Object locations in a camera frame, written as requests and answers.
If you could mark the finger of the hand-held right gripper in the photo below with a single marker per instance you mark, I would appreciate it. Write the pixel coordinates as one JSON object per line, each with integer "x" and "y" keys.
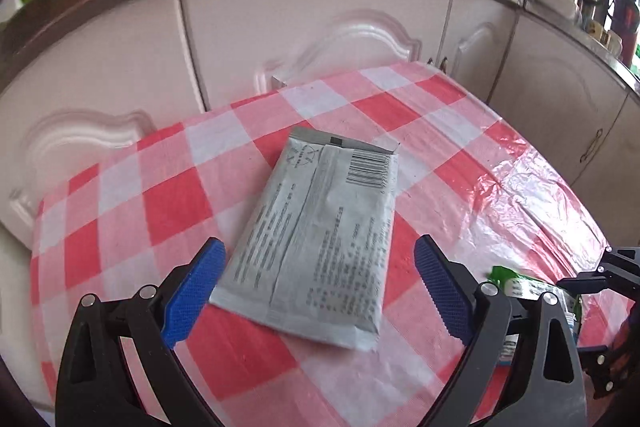
{"x": 607, "y": 274}
{"x": 617, "y": 364}

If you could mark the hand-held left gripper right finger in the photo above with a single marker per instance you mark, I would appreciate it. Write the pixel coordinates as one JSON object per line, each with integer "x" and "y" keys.
{"x": 442, "y": 282}

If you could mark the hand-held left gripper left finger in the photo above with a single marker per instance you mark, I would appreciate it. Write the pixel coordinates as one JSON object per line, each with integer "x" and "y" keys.
{"x": 197, "y": 287}

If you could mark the green white snack packet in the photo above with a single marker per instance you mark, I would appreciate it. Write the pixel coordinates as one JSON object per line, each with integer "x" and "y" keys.
{"x": 530, "y": 289}

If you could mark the red steel thermos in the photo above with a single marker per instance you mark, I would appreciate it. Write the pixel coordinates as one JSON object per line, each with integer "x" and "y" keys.
{"x": 627, "y": 24}

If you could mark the white kitchen cabinet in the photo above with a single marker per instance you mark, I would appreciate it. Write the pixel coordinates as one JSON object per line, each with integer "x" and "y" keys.
{"x": 310, "y": 22}

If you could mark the grey foil pouch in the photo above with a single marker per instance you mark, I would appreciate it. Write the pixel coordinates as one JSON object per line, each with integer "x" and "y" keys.
{"x": 320, "y": 247}

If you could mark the red white checked plastic tablecloth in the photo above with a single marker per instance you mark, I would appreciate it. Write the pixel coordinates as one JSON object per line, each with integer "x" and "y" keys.
{"x": 400, "y": 127}

